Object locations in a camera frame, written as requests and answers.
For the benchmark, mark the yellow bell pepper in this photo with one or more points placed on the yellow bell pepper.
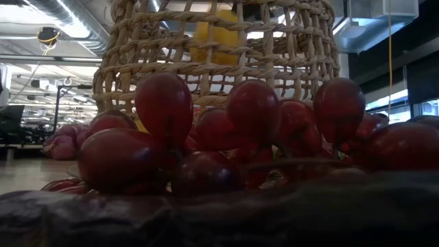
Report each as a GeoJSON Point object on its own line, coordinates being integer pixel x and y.
{"type": "Point", "coordinates": [221, 32]}

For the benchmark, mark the red grape bunch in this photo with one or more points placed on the red grape bunch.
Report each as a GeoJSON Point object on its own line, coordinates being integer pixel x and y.
{"type": "Point", "coordinates": [164, 103]}

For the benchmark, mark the purple eggplant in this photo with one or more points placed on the purple eggplant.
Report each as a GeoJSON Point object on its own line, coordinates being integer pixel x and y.
{"type": "Point", "coordinates": [219, 219]}

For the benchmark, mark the purple grape bunch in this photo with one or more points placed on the purple grape bunch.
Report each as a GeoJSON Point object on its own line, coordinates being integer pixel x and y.
{"type": "Point", "coordinates": [63, 145]}

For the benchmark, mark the grey ceiling air unit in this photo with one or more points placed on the grey ceiling air unit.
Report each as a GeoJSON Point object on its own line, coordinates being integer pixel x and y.
{"type": "Point", "coordinates": [377, 20]}

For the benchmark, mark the black round ceiling device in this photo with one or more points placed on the black round ceiling device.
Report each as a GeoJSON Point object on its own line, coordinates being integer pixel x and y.
{"type": "Point", "coordinates": [48, 34]}

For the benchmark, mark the black monitor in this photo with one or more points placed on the black monitor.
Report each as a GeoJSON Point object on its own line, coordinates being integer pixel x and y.
{"type": "Point", "coordinates": [10, 120]}

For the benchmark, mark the black metal stand frame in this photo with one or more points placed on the black metal stand frame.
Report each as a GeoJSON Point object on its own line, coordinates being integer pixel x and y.
{"type": "Point", "coordinates": [56, 103]}

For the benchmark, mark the silver ceiling duct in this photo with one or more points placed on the silver ceiling duct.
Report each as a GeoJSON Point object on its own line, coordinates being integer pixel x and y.
{"type": "Point", "coordinates": [85, 20]}

